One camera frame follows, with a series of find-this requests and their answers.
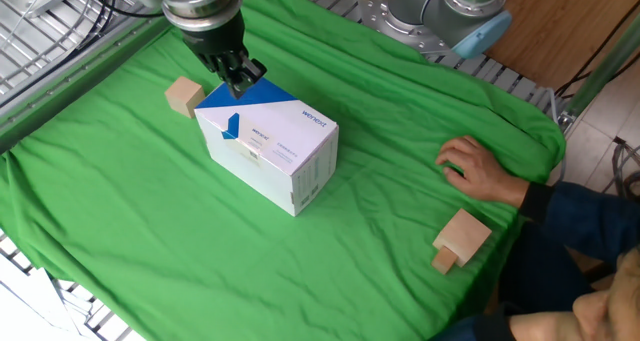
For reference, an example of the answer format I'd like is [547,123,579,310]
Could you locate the grey cables on tiled floor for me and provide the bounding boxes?
[601,136,640,198]

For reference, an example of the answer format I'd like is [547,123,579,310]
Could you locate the black gripper cable bundle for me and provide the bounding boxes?
[83,0,167,20]

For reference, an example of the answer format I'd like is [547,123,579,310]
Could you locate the large wooden block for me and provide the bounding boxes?
[432,208,494,268]

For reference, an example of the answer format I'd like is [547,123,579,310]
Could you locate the black cable beside base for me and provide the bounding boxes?
[553,0,640,100]

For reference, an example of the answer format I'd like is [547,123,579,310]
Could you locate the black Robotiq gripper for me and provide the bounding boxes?
[178,10,269,101]

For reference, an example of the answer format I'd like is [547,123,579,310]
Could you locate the person's right hand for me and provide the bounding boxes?
[434,135,531,209]

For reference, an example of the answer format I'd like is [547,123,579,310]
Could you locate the green-tinted aluminium frame post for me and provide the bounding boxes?
[566,24,640,118]

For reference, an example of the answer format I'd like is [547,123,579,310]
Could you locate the small wooden cube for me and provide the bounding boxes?
[431,245,459,276]

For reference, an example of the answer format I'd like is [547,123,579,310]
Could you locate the person's head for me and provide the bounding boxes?
[508,248,640,341]

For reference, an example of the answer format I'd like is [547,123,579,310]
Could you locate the aluminium table edge rail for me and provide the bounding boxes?
[0,15,172,153]

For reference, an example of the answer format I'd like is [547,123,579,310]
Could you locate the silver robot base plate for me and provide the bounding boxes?
[356,0,454,58]

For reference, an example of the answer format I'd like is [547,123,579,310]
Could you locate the green cloth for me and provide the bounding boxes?
[0,0,567,341]

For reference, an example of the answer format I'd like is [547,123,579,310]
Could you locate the medium wooden cube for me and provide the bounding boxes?
[164,75,207,120]

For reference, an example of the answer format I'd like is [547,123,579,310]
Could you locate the pile of white papers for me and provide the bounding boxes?
[0,253,104,341]

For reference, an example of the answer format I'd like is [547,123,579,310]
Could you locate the person's torso in navy jacket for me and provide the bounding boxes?
[432,220,616,341]

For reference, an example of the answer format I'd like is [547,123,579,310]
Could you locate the white and blue cardboard box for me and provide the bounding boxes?
[193,76,340,218]

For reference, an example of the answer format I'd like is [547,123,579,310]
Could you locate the right forearm in navy sleeve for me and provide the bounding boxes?
[518,179,640,265]

